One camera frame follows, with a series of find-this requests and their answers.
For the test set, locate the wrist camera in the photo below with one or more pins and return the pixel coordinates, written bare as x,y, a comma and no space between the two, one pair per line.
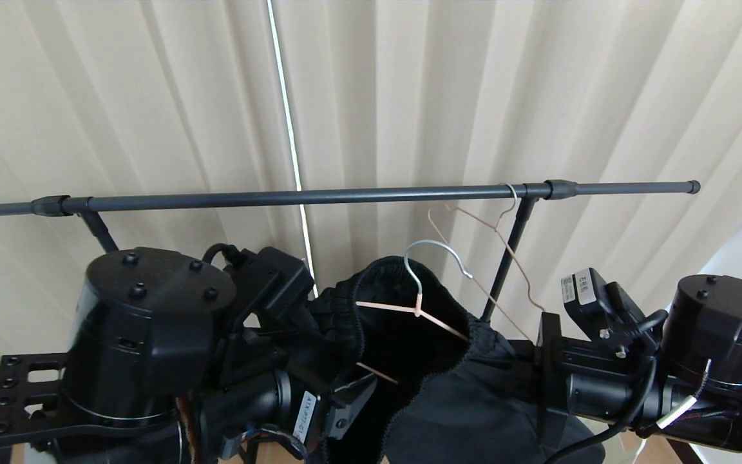
612,309
281,283

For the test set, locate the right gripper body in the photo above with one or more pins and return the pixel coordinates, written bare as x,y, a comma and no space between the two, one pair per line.
603,393

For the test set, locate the pink clothes hanger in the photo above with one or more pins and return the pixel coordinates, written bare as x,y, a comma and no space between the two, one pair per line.
417,309
497,227

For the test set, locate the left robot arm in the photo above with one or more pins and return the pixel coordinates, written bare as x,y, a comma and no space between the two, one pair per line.
145,335

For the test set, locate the black shorts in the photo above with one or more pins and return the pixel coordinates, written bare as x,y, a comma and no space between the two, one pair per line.
474,399

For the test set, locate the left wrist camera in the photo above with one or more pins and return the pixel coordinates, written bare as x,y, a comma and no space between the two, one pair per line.
281,283

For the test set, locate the black clothes rack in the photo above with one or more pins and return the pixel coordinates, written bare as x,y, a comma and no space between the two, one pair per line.
345,195

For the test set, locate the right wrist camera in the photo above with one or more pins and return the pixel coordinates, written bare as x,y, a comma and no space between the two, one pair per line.
612,309

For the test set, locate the beige curtain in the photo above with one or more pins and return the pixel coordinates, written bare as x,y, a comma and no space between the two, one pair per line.
152,96

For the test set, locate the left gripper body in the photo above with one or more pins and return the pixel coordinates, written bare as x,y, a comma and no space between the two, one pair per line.
261,403

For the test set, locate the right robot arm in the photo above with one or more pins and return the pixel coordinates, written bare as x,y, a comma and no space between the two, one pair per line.
712,328

